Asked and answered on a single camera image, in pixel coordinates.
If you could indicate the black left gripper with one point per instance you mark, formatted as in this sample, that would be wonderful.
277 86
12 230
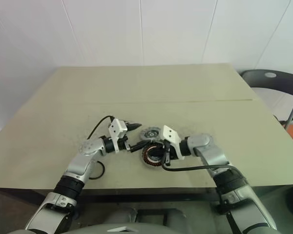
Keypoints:
124 145

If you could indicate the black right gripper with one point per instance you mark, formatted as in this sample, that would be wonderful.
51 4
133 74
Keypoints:
171 154

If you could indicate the round black motor housing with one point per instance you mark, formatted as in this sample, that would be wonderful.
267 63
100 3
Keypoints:
146 156

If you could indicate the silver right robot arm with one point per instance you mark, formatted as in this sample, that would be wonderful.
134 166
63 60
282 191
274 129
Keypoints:
215 158

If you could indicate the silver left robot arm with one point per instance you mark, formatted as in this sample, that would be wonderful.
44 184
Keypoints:
78 168

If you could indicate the grey rounded shape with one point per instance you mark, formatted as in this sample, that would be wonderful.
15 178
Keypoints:
122 219
180 219

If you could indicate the black plastic chair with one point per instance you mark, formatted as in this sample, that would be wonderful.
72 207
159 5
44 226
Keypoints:
271 80

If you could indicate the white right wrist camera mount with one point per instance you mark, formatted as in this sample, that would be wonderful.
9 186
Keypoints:
171 135

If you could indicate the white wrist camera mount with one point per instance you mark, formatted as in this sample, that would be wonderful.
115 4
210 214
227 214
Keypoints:
117 129
171 135

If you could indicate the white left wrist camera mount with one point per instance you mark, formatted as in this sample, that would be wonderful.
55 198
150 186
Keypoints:
117 129

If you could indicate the black metal table frame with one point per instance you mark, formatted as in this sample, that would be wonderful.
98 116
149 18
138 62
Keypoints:
149 197

